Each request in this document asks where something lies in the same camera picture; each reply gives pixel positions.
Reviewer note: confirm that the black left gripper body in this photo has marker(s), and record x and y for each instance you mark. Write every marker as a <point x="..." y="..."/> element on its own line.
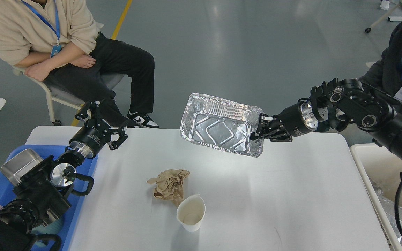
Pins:
<point x="89" y="141"/>

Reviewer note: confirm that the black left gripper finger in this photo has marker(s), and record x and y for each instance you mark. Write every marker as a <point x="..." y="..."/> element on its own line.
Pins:
<point x="91" y="115"/>
<point x="117" y="137"/>

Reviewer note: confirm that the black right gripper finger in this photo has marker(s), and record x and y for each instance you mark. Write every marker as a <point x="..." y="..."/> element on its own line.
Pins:
<point x="266" y="124"/>
<point x="276" y="136"/>

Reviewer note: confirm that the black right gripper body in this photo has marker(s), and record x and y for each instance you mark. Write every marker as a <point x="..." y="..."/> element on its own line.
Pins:
<point x="298" y="119"/>

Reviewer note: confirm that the aluminium foil tray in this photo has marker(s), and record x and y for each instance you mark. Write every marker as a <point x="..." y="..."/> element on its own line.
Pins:
<point x="221" y="124"/>

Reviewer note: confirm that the brown paper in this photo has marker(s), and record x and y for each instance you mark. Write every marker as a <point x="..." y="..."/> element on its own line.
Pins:
<point x="169" y="185"/>

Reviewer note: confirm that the stainless steel rectangular tin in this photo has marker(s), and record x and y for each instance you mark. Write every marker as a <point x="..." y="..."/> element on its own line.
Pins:
<point x="20" y="164"/>

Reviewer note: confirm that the white paper cup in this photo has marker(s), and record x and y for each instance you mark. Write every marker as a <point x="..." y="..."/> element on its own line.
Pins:
<point x="190" y="212"/>

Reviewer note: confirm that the teal mug yellow inside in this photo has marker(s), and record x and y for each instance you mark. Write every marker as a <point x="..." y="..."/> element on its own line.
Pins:
<point x="53" y="229"/>

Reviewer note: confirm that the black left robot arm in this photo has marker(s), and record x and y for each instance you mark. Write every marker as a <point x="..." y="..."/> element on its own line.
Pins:
<point x="42" y="186"/>

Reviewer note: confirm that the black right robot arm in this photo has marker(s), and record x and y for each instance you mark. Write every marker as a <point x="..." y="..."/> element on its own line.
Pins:
<point x="371" y="114"/>

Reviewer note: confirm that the grey office chair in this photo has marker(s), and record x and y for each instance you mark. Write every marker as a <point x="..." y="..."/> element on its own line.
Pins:
<point x="78" y="68"/>

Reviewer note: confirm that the person in beige sweater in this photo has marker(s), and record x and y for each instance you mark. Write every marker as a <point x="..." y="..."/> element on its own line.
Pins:
<point x="58" y="42"/>

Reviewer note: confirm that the white plastic bin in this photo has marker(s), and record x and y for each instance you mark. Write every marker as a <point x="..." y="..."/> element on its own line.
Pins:
<point x="378" y="166"/>

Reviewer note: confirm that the foil tray inside bin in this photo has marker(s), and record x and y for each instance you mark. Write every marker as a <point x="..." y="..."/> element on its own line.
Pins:
<point x="388" y="207"/>

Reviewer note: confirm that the white chair base background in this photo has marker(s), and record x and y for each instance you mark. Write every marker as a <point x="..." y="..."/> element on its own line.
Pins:
<point x="390" y="6"/>

